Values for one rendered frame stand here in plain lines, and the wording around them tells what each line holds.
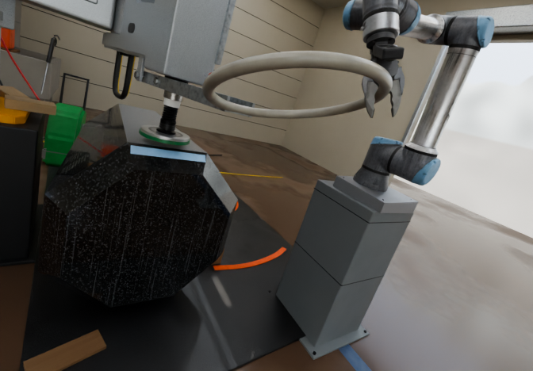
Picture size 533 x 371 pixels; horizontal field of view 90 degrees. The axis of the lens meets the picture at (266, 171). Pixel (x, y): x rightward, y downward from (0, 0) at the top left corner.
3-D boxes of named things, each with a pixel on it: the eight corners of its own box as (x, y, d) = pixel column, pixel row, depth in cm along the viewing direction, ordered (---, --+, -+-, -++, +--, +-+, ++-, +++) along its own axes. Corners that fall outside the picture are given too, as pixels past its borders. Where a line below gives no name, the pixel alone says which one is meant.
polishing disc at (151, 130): (130, 129, 111) (131, 127, 111) (153, 125, 132) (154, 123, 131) (179, 144, 112) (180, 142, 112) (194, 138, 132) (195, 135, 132)
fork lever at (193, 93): (132, 78, 125) (133, 67, 123) (170, 89, 139) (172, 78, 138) (215, 109, 81) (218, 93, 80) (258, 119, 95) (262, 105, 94)
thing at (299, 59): (166, 98, 71) (166, 87, 71) (281, 124, 107) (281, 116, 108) (330, 35, 38) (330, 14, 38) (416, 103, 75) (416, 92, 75)
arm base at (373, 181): (366, 177, 163) (372, 162, 160) (393, 191, 148) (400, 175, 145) (346, 177, 151) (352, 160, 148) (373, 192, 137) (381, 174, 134)
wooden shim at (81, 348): (28, 387, 93) (28, 384, 93) (22, 364, 99) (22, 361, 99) (106, 348, 113) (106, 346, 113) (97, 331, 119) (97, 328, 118)
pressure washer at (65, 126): (48, 154, 281) (55, 70, 260) (87, 159, 296) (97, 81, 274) (34, 164, 250) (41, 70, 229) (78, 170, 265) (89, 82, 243)
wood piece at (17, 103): (4, 108, 131) (5, 98, 130) (4, 104, 138) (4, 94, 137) (55, 115, 146) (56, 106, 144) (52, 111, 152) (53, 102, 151)
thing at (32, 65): (-23, 121, 307) (-22, 43, 285) (5, 102, 408) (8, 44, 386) (46, 131, 343) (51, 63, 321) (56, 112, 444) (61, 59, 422)
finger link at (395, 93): (400, 117, 73) (392, 85, 73) (406, 112, 67) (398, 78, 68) (388, 120, 73) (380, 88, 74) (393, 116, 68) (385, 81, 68)
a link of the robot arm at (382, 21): (404, 9, 66) (362, 14, 68) (404, 28, 66) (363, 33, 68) (393, 28, 75) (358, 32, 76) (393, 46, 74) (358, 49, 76)
